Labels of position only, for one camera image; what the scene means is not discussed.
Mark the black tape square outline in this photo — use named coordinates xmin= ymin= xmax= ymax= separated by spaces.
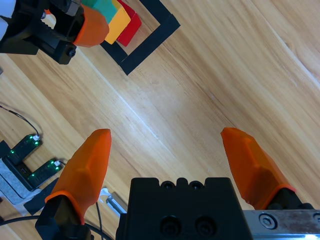
xmin=99 ymin=0 xmax=181 ymax=76

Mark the grey felt covered hub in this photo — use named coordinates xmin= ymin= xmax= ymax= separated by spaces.
xmin=0 ymin=156 xmax=42 ymax=206

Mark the black dongle with green light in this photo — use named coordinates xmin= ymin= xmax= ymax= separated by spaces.
xmin=7 ymin=134 xmax=42 ymax=165
xmin=27 ymin=158 xmax=63 ymax=188

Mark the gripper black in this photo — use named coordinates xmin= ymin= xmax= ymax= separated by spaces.
xmin=0 ymin=0 xmax=110 ymax=65

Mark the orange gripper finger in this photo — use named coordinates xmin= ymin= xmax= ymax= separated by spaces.
xmin=220 ymin=126 xmax=314 ymax=211
xmin=34 ymin=128 xmax=112 ymax=240

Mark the red wooden cube block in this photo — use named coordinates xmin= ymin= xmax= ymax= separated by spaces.
xmin=116 ymin=0 xmax=143 ymax=48

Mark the black sensor with green LEDs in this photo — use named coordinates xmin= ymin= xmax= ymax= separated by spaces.
xmin=0 ymin=139 xmax=60 ymax=216

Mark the thick black cable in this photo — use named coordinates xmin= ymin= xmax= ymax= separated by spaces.
xmin=0 ymin=214 xmax=112 ymax=240

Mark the green wooden cube block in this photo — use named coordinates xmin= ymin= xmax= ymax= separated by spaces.
xmin=81 ymin=0 xmax=118 ymax=24

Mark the white tape piece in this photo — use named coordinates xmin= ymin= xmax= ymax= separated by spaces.
xmin=99 ymin=187 xmax=111 ymax=205

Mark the yellow wooden cube block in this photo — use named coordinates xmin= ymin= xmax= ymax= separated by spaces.
xmin=104 ymin=0 xmax=132 ymax=45

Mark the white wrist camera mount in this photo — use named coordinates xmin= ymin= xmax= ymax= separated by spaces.
xmin=0 ymin=0 xmax=16 ymax=42

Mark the aluminium rail with taped end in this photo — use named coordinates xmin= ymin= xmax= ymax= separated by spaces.
xmin=106 ymin=191 xmax=129 ymax=215

